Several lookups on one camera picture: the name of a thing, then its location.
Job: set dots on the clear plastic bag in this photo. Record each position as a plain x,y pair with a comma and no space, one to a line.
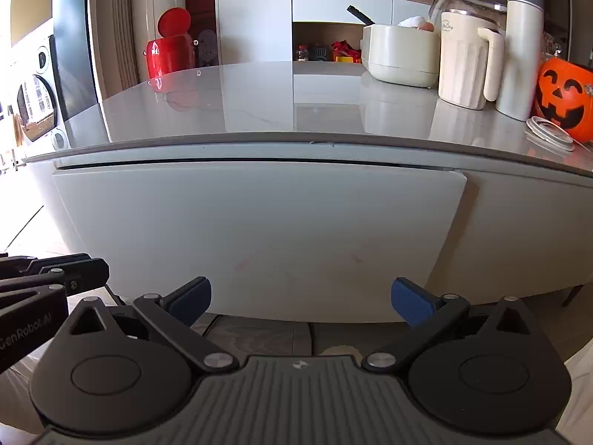
552,46

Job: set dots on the dark toy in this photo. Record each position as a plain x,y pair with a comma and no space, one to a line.
319,53

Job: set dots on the red bin with lid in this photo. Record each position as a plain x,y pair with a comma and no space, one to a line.
169,55

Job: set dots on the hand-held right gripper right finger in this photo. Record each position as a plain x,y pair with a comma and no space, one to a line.
412,303

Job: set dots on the dark glossy refrigerator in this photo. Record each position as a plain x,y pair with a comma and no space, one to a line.
74,55

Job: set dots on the white pot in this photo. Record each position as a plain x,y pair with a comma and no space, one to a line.
398,55

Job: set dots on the grey round-eared decoration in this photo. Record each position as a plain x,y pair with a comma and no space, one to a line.
207,48

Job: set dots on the small jar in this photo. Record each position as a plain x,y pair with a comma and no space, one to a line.
302,53

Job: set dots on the white cabinet front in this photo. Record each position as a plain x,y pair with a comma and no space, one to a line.
523,222

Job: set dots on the clear plastic rings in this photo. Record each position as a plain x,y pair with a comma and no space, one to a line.
532,130

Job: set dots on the white washing machine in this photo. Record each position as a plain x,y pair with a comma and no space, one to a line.
34,97

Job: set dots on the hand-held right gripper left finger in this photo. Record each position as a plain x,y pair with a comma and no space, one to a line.
192,299

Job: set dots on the cream ribbed pitcher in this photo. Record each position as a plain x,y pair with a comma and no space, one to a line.
458,65

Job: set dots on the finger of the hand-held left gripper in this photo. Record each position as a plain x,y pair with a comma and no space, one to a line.
41,260
74,276

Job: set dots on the red toy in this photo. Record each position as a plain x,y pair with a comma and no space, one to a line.
345,50

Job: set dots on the white thermos grey lid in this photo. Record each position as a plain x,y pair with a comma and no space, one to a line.
521,55

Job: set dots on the orange pumpkin bucket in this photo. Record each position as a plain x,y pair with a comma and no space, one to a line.
563,102

